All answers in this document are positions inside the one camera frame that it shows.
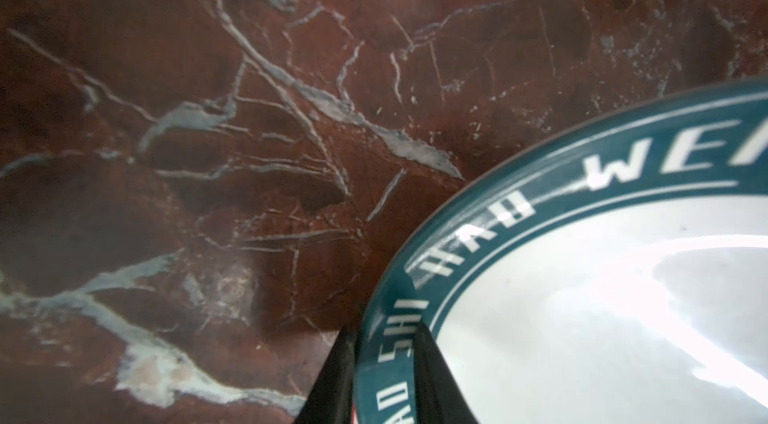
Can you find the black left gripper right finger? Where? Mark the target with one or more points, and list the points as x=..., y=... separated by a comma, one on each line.
x=437, y=395

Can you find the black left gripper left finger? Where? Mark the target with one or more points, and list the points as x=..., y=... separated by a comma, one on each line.
x=330, y=399

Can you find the white plate teal lettered rim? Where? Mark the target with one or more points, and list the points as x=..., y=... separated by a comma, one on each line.
x=616, y=273

